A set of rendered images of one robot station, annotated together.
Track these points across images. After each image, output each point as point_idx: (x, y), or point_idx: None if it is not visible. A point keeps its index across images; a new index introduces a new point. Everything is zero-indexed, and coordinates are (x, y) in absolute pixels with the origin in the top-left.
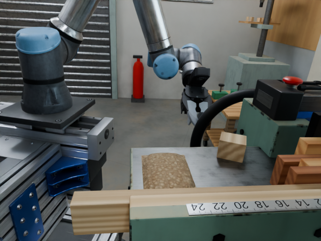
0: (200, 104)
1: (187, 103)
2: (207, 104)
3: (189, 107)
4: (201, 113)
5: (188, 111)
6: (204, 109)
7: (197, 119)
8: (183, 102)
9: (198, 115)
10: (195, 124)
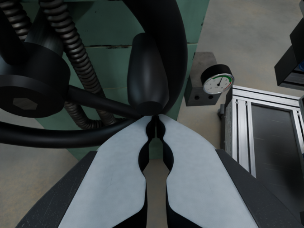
0: (129, 199)
1: (241, 197)
2: (73, 200)
3: (212, 166)
4: (153, 73)
5: (211, 144)
6: (111, 163)
7: (163, 115)
8: (280, 207)
9: (167, 82)
10: (185, 33)
